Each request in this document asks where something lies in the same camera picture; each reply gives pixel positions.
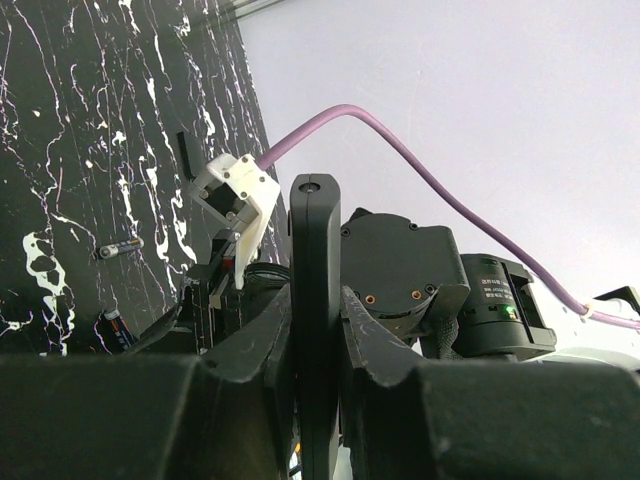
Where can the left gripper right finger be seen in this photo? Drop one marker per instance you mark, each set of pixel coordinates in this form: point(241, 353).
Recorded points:
point(407, 417)

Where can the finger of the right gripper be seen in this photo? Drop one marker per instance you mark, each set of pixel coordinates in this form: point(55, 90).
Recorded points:
point(158, 330)

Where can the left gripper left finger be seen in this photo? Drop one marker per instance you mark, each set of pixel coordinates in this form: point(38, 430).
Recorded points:
point(153, 416)

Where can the black remote control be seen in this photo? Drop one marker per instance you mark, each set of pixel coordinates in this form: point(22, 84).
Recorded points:
point(315, 228)

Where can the black remote battery cover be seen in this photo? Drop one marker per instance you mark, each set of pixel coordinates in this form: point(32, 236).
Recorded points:
point(191, 154)

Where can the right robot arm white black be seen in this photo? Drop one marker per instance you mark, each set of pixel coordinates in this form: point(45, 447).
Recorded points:
point(578, 339)

